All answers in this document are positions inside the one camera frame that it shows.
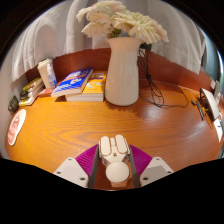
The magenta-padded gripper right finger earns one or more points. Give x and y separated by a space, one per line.
155 168

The yellow and black book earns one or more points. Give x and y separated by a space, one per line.
31 83

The dark red book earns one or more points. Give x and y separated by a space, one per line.
45 92

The cream artificial flower bouquet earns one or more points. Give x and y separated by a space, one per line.
133 23

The cream tumbler with lid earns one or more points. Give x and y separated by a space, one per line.
42 70

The white and yellow book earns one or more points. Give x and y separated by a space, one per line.
28 101

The orange paperback book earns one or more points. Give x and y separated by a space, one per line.
95 87

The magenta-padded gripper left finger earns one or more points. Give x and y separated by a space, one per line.
71 168

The white curtain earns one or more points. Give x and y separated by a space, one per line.
60 33

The white desk device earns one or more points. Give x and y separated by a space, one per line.
210 101

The white ceramic vase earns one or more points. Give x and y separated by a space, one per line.
122 73

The white computer mouse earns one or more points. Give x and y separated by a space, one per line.
116 171

